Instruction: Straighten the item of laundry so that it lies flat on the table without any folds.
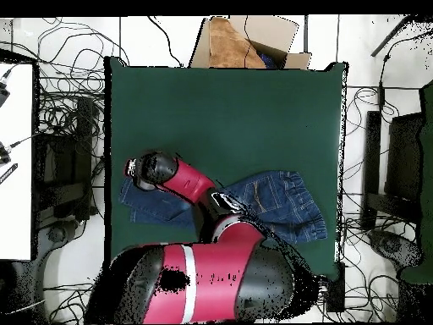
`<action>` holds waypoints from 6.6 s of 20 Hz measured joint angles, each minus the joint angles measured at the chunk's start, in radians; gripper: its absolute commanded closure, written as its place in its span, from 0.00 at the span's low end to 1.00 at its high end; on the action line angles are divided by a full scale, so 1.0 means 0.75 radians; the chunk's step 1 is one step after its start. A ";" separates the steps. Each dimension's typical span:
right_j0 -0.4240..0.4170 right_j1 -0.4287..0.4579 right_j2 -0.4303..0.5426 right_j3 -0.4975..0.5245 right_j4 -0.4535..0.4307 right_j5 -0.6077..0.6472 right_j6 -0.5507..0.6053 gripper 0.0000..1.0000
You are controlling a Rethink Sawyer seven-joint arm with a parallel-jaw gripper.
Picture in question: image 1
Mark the black slanted rod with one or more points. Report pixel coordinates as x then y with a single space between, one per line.
389 37

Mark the blue denim jeans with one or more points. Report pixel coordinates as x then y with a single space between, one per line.
287 203

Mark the cardboard box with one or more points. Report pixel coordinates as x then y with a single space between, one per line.
270 32

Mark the black label strip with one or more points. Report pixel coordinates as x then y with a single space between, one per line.
8 173

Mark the brown cloth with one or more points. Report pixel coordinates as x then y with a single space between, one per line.
226 47

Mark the dark blue fabric item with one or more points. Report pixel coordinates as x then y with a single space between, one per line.
267 61

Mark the white table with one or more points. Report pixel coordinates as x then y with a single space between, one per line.
17 210

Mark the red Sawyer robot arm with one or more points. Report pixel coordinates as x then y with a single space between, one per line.
220 277

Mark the black office chair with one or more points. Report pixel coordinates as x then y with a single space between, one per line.
67 162
402 155

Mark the dark green table cloth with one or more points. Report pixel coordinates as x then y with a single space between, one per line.
236 111

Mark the green covered side table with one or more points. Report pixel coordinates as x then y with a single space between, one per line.
427 169

